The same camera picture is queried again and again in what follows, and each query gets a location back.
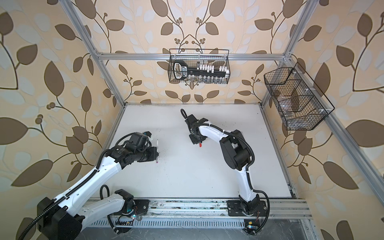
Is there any black white tool in basket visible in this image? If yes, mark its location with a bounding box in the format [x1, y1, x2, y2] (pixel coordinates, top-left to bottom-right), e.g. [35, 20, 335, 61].
[171, 60, 231, 82]

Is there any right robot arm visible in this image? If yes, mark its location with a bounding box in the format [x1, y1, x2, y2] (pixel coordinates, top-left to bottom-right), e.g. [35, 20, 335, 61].
[184, 115, 265, 216]

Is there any aluminium cage frame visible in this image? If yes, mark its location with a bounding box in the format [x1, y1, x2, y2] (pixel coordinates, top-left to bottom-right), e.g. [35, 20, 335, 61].
[58, 0, 384, 240]

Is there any thin pen red end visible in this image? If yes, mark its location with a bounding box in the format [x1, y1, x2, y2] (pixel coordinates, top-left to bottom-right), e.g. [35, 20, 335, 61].
[156, 139, 160, 164]

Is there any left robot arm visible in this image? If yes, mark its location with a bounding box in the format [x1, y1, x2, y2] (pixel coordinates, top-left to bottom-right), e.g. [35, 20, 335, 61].
[16, 132, 159, 240]

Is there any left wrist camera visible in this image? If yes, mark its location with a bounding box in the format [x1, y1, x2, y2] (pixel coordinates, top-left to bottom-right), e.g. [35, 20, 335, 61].
[142, 131, 152, 139]

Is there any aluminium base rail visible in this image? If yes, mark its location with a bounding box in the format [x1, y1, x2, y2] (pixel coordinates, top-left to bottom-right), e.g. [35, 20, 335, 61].
[135, 198, 313, 220]

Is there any back wire basket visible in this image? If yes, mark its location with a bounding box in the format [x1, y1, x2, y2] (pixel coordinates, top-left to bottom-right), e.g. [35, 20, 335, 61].
[168, 48, 231, 85]

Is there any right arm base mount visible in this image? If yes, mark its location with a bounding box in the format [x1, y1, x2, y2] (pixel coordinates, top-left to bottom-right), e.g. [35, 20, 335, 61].
[227, 199, 268, 218]

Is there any side wire basket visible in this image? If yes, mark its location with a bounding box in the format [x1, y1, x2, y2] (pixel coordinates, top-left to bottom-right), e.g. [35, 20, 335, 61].
[264, 63, 335, 131]

